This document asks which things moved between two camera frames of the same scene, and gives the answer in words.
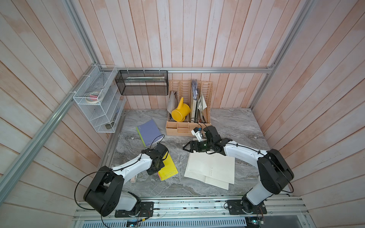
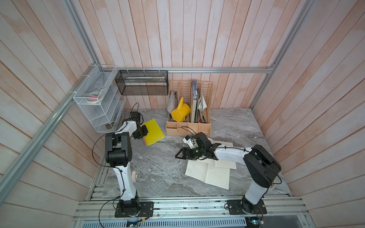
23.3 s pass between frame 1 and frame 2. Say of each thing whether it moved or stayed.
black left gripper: moved
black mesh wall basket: stayed
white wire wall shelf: stayed
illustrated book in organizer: stayed
